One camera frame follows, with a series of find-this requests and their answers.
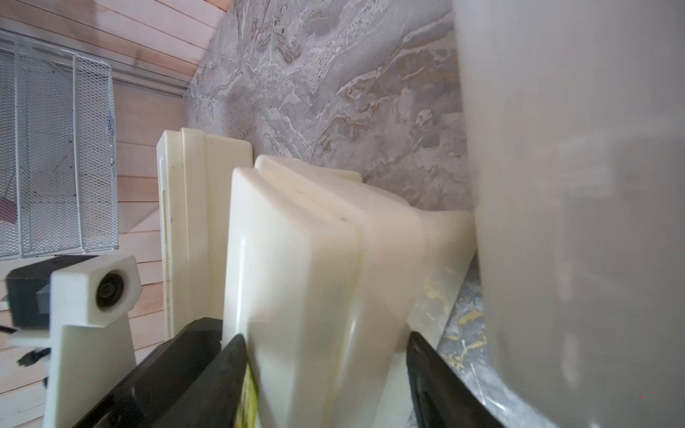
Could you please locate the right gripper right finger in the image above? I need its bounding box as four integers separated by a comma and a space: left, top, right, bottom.
406, 331, 503, 428

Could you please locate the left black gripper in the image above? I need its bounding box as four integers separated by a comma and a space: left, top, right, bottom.
76, 317, 222, 427

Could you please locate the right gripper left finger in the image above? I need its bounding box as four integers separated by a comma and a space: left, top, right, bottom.
153, 335, 248, 427

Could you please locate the thick plastic wrap roll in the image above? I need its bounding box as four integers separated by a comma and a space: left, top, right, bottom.
453, 1, 684, 427

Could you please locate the cream dispenser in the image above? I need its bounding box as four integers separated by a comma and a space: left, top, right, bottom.
223, 155, 476, 427
156, 128, 254, 337

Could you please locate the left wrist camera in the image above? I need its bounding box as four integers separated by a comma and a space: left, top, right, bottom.
5, 254, 142, 427

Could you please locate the white wire shelf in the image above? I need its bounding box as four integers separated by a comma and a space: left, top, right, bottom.
1, 34, 120, 260

